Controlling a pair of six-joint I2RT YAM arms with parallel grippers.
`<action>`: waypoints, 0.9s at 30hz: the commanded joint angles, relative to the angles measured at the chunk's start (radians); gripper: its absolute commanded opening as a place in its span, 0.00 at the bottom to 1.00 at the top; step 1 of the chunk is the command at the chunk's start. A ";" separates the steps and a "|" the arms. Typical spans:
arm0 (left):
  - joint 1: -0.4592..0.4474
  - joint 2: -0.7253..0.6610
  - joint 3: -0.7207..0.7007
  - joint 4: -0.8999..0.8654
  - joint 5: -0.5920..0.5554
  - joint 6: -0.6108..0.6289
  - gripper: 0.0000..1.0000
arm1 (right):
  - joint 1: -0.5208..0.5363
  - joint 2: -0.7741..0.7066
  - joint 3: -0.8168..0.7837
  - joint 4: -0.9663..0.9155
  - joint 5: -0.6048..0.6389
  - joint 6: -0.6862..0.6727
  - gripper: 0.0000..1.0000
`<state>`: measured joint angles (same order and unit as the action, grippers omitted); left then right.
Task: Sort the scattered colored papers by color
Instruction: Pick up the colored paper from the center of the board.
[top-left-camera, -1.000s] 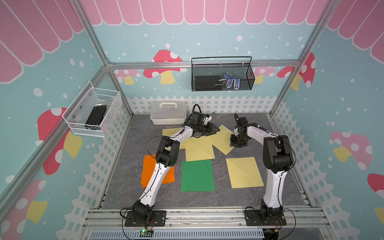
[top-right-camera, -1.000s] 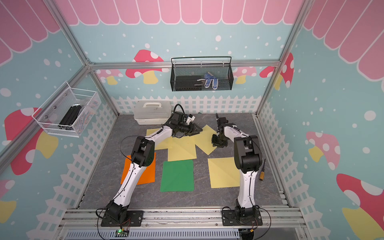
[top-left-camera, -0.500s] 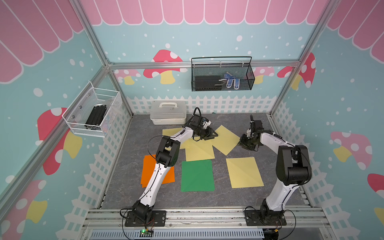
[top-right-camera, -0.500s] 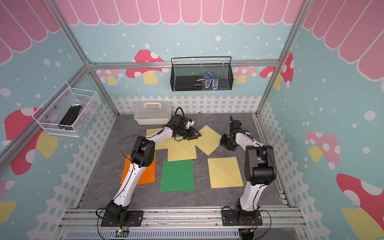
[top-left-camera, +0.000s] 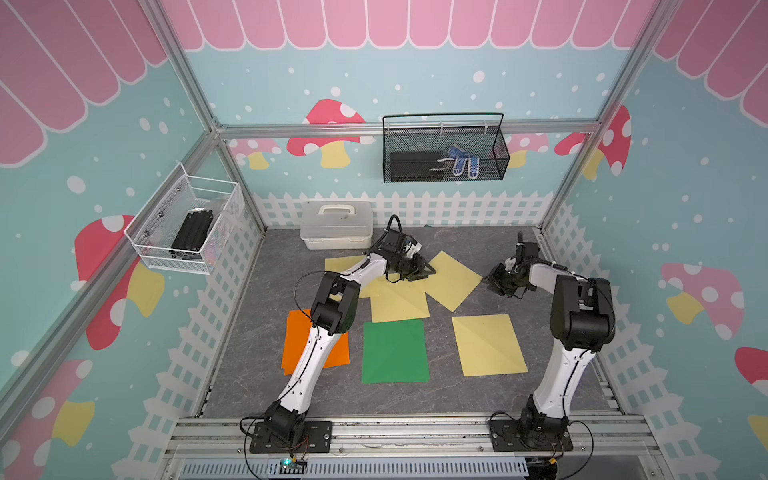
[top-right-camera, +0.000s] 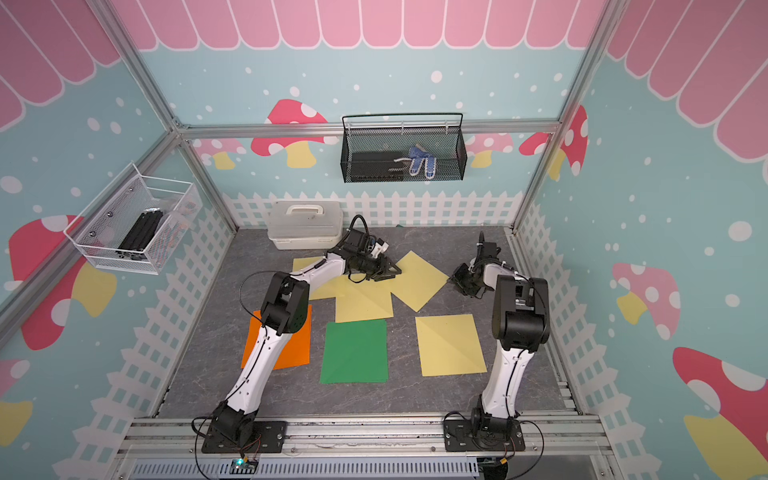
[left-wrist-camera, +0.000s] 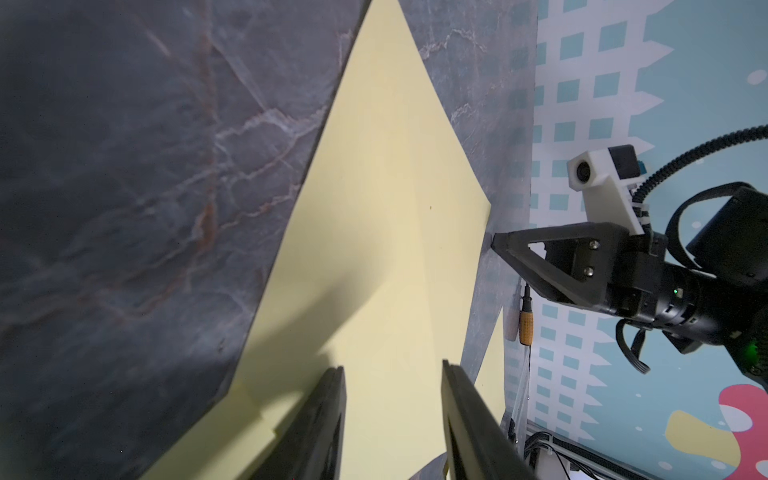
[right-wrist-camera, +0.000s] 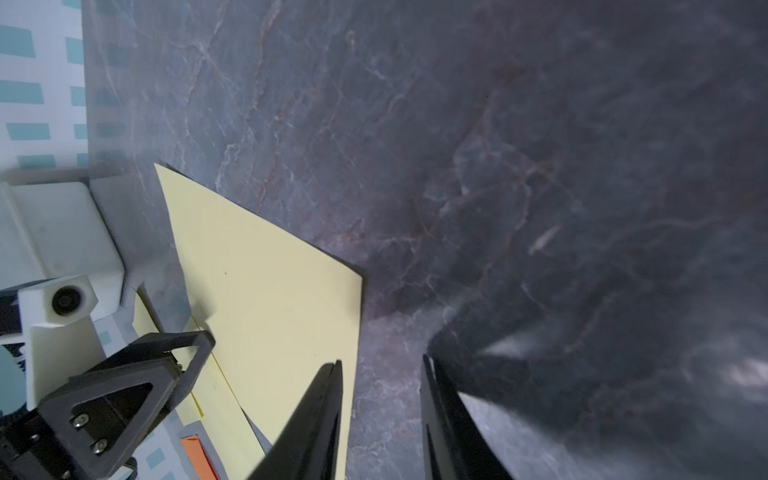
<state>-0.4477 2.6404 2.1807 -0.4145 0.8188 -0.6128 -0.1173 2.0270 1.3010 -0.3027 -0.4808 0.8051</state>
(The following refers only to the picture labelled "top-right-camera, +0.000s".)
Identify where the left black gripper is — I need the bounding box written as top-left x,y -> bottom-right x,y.
355,252 -> 401,281

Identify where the small green paper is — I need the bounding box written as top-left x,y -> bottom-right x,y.
320,319 -> 389,384

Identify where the orange paper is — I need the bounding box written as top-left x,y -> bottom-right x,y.
241,306 -> 313,370

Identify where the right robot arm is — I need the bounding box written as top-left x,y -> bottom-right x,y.
449,234 -> 551,452

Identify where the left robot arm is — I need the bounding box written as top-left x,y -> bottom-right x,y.
191,215 -> 402,464

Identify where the white plastic storage box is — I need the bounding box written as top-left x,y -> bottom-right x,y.
266,200 -> 343,250

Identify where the blue white item in basket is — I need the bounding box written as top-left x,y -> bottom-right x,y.
393,145 -> 437,180

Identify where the black box in white basket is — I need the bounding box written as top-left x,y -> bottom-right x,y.
116,208 -> 164,261

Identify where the small green circuit board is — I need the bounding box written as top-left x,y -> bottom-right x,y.
229,457 -> 259,476

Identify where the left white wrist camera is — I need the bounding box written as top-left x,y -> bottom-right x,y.
366,237 -> 389,259

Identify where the black wire wall basket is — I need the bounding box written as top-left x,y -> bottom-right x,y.
340,112 -> 468,183

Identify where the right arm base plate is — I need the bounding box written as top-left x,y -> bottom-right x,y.
442,417 -> 526,454

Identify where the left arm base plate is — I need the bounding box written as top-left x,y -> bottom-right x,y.
201,420 -> 287,455

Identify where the white wire wall basket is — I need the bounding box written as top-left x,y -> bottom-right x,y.
64,164 -> 203,275

